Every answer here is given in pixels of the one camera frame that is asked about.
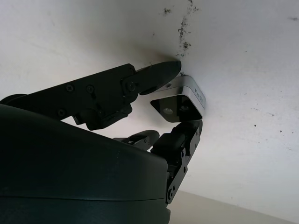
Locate silver depth camera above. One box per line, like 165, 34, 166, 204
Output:
150, 74, 207, 124

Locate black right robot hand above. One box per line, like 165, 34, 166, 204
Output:
0, 60, 203, 224

